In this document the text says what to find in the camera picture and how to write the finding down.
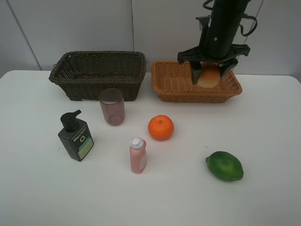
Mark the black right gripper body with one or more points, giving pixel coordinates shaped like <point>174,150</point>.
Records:
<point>217,34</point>

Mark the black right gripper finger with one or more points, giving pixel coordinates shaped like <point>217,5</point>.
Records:
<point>196,70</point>
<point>224,66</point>

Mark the red yellow peach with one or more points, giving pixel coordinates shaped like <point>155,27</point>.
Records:
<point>210,75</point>

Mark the orange tangerine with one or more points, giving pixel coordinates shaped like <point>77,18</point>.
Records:
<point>161,127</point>

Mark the translucent purple plastic cup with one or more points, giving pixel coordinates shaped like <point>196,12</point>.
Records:
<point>112,105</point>

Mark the green lime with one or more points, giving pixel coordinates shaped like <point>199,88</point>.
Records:
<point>225,166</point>

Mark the dark green pump soap bottle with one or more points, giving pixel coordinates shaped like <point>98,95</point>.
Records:
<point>75,136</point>

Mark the orange wicker basket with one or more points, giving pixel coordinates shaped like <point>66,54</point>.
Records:
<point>172,83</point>

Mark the pink dish soap bottle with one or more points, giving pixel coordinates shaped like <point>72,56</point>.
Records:
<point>138,157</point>

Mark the dark brown wicker basket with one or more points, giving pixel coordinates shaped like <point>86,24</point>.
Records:
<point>83,75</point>

